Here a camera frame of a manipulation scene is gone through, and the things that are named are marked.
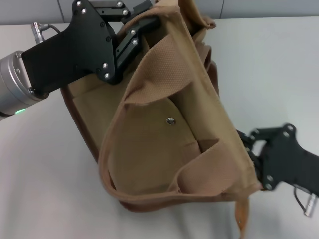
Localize gripper connector cable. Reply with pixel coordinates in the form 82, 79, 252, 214
293, 186, 319, 219
30, 22, 62, 46

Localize right gripper connector cable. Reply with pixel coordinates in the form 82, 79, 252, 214
293, 186, 319, 219

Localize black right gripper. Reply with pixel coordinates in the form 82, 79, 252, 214
238, 123, 319, 198

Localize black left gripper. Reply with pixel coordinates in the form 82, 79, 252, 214
21, 0, 160, 98

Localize khaki canvas food bag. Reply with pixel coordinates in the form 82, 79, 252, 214
61, 0, 265, 234

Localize left gripper connector cable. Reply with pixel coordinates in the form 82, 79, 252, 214
30, 22, 62, 46

